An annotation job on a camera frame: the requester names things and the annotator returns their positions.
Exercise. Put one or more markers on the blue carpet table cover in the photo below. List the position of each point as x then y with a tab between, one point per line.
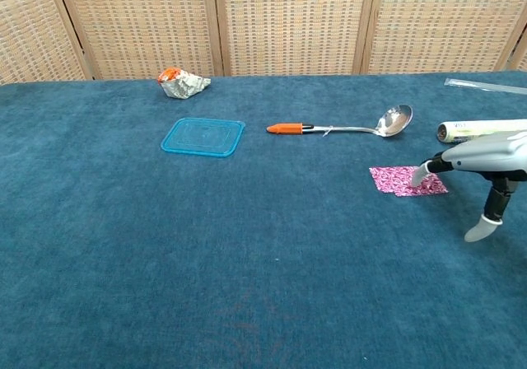
247	241

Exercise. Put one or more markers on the crumpled orange silver snack wrapper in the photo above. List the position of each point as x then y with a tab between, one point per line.
181	87

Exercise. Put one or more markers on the pink patterned cloth square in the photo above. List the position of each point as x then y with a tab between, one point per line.
432	190

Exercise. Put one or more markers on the woven rattan screen panel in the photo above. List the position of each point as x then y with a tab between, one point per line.
292	23
444	23
29	27
140	23

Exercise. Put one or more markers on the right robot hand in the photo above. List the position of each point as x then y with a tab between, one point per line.
486	155

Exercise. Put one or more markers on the blue plastic container lid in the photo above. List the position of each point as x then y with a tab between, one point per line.
201	138

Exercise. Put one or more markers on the white green cling film roll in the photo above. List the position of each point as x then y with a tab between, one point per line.
457	132

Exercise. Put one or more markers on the clear plastic wrapped stick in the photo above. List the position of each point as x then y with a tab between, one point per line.
473	84

